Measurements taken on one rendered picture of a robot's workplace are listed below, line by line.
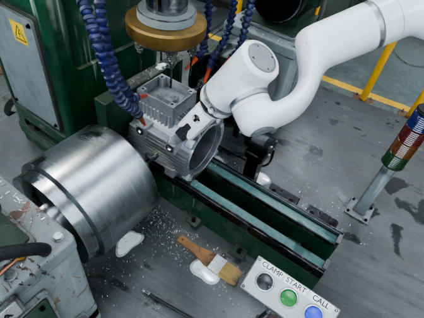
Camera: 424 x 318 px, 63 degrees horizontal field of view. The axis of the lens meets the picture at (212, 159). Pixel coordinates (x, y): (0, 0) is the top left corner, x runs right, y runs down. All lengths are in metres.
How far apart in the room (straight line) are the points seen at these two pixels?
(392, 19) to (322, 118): 0.88
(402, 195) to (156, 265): 0.88
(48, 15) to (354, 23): 0.61
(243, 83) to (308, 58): 0.12
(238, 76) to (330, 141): 0.87
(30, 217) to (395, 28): 0.71
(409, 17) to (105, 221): 0.67
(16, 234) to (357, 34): 0.66
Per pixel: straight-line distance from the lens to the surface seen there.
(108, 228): 0.72
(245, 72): 0.62
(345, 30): 0.69
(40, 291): 0.67
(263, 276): 0.69
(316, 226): 0.99
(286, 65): 1.21
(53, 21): 0.87
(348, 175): 1.34
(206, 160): 1.02
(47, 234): 0.63
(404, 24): 0.74
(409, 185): 1.44
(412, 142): 1.02
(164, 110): 0.89
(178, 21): 0.77
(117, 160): 0.73
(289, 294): 0.69
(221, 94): 0.67
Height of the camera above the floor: 1.68
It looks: 46 degrees down
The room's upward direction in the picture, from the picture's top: 9 degrees clockwise
